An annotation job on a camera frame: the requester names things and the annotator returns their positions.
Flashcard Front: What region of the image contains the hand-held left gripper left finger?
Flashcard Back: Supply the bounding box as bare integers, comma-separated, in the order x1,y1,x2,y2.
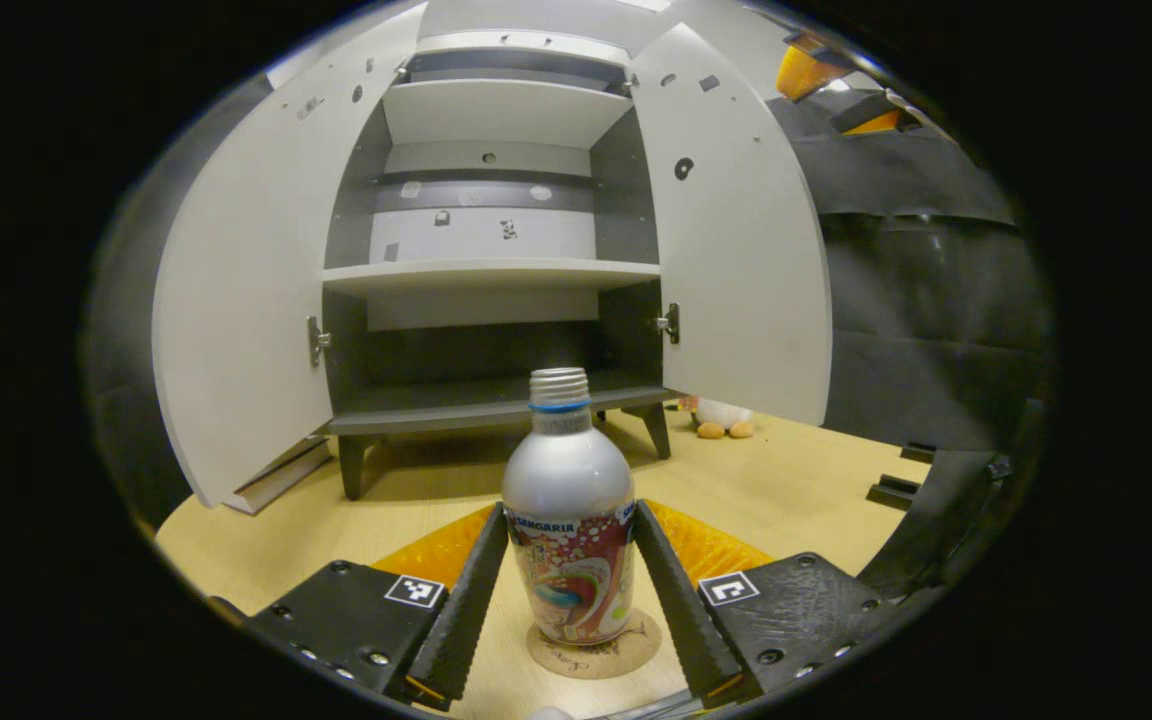
248,502,509,713

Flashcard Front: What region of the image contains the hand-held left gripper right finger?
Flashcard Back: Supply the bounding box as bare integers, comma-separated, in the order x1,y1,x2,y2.
633,499,922,706

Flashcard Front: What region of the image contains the round brown coaster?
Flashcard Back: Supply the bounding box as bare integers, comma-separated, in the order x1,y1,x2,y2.
526,608,662,681

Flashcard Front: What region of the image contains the silver bottle with colourful label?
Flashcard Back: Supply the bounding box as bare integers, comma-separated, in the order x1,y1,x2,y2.
502,367,637,646

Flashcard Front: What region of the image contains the white cabinet door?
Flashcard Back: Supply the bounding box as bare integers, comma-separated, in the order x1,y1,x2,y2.
629,22,833,428
152,5,429,509

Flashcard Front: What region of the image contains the white cabinet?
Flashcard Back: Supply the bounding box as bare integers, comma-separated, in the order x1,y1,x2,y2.
321,30,682,501

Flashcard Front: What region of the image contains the white cabinet drawer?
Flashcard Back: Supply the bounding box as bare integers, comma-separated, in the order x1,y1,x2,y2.
416,30,632,66

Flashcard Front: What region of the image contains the black backdrop cloth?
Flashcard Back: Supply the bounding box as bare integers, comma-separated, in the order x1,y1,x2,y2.
86,75,1052,601

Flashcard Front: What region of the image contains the white plush toy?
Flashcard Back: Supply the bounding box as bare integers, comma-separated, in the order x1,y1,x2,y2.
681,397,755,440

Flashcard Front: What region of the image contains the black backdrop stand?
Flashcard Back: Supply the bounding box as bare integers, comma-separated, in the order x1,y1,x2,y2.
856,440,1017,601

